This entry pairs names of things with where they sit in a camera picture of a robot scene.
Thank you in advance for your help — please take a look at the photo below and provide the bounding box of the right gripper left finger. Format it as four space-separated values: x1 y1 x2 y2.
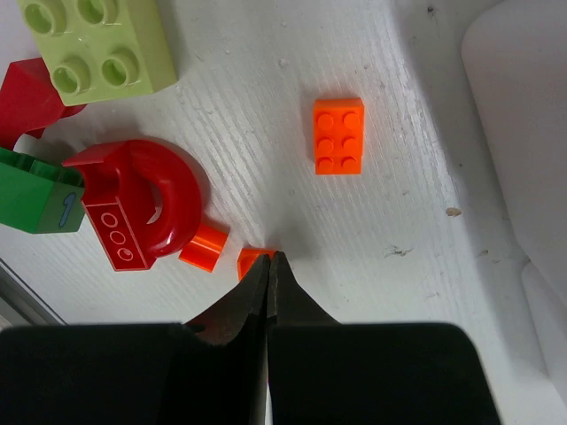
187 254 270 424

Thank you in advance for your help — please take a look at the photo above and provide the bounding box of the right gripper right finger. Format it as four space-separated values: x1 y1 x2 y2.
267 251 338 424

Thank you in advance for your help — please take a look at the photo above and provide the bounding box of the small orange tile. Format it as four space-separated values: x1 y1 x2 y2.
237 248 276 281
313 97 365 175

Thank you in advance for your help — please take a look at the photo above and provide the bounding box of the orange clip near dome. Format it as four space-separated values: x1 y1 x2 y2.
178 223 229 273

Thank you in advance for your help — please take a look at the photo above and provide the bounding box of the red dome lego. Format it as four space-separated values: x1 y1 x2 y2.
63 139 203 272

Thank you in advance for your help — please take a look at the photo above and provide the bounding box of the green lego brick lower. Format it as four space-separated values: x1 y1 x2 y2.
1 148 84 234

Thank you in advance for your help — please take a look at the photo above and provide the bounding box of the red slope lego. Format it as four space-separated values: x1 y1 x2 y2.
0 58 85 150

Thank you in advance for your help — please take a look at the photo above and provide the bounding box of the lime lego brick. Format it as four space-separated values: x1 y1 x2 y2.
19 0 177 106

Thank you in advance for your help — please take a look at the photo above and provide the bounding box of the left white compartment tray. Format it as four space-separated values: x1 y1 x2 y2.
460 0 567 399

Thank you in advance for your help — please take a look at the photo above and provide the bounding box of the metal rail front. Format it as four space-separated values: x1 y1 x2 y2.
0 260 66 328

